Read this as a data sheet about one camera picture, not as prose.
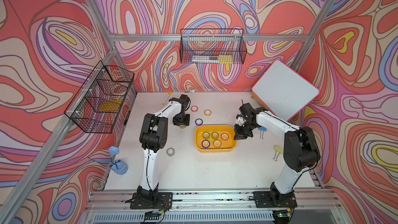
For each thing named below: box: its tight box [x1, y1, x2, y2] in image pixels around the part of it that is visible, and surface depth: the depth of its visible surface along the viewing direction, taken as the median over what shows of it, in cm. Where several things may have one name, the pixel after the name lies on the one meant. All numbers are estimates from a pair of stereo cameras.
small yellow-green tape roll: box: [202, 131, 211, 140], surface depth 97 cm
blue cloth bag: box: [107, 145, 130, 176], surface depth 77 cm
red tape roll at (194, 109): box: [190, 105, 199, 113], surface depth 113 cm
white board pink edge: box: [250, 59, 321, 122], surface depth 99 cm
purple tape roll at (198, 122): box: [194, 118, 204, 126], surface depth 104 cm
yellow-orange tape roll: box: [212, 139, 222, 149], surface depth 94 cm
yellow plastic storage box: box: [194, 124, 237, 153], surface depth 95 cm
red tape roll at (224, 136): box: [220, 132, 230, 142], surface depth 97 cm
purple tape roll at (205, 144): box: [201, 140, 211, 150], surface depth 93 cm
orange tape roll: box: [203, 108, 213, 117], surface depth 110 cm
